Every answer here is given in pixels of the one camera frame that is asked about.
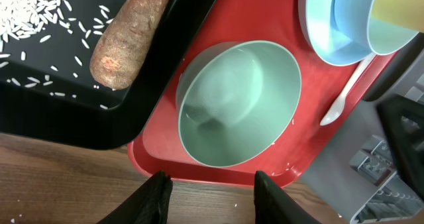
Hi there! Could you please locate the yellow plastic cup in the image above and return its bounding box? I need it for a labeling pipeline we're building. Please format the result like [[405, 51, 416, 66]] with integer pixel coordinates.
[[372, 0, 423, 32]]

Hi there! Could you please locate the small teal bowl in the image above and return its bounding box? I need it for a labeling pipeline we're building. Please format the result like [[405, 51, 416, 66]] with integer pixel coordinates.
[[334, 0, 418, 55]]

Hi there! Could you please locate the white plastic spoon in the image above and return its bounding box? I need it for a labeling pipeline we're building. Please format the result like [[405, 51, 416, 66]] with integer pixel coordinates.
[[320, 53, 376, 127]]

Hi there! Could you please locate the cooked white rice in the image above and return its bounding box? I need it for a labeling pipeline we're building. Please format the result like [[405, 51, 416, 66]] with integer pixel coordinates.
[[0, 0, 115, 111]]

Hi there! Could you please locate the green rice bowl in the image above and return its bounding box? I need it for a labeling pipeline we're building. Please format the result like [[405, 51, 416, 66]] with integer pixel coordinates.
[[176, 40, 302, 168]]

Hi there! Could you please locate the grey dishwasher rack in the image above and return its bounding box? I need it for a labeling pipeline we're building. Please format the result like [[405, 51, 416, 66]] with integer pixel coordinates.
[[301, 34, 423, 223]]

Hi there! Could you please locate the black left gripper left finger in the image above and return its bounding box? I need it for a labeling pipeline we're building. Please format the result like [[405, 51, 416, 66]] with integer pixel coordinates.
[[97, 171, 173, 224]]

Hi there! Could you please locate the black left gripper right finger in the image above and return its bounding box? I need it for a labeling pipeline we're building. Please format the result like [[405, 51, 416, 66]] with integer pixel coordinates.
[[254, 171, 320, 224]]

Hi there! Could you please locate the brown bread stick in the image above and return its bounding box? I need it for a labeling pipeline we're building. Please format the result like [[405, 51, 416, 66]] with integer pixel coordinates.
[[89, 0, 169, 89]]

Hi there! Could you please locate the black plastic tray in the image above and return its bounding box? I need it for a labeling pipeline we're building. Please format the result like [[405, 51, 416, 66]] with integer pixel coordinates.
[[1, 0, 216, 150]]

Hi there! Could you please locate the light blue plate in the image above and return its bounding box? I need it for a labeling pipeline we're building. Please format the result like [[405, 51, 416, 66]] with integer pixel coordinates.
[[297, 0, 371, 66]]

